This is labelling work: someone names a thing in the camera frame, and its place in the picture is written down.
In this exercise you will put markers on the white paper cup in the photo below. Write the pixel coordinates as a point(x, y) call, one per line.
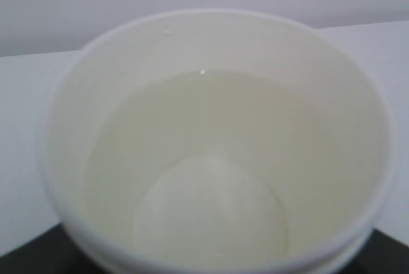
point(216, 141)

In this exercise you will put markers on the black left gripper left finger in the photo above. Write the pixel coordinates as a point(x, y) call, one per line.
point(52, 252)

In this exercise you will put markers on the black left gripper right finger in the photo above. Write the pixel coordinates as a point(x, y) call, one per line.
point(382, 254)

